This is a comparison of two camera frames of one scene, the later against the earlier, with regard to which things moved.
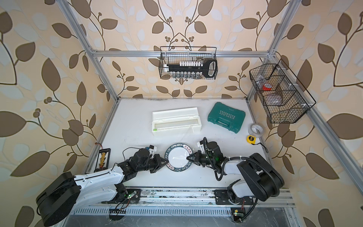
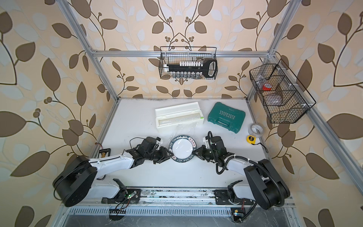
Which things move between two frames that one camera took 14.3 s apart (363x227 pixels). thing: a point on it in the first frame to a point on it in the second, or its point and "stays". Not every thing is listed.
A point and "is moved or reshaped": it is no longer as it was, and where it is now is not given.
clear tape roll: x=256 y=130 stays
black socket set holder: x=207 y=67 stays
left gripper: x=158 y=165 to x=164 y=154
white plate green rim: x=177 y=154 is moved or reshaped
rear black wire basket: x=188 y=63 stays
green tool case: x=226 y=117 stays
